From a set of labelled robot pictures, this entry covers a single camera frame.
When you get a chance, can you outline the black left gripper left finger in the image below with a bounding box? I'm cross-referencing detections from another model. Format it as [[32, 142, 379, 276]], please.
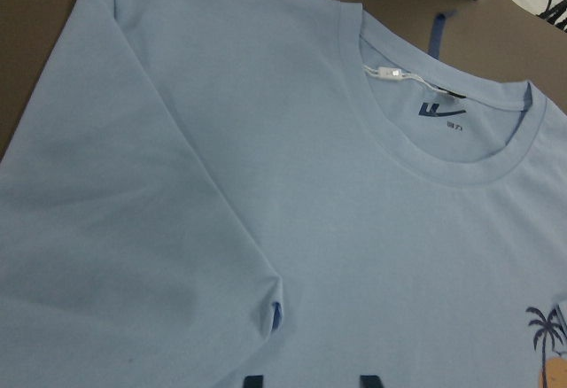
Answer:
[[242, 375, 264, 388]]

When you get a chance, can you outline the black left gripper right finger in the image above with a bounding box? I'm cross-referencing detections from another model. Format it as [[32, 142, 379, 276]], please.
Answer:
[[360, 375, 384, 388]]

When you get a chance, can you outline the light blue t-shirt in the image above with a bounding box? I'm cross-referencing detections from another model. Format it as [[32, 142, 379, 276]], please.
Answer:
[[1, 0, 566, 387]]

